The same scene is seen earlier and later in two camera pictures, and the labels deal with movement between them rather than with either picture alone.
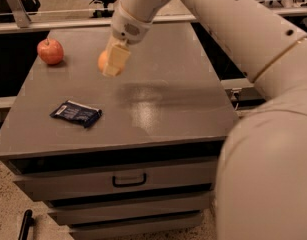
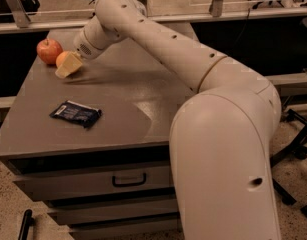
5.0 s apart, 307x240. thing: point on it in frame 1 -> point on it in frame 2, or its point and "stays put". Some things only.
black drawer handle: (129, 184) stays put
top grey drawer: (70, 185) stays put
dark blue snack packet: (77, 112) stays put
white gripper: (129, 30) -> (87, 44)
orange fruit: (102, 60) -> (60, 58)
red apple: (50, 51) stays put
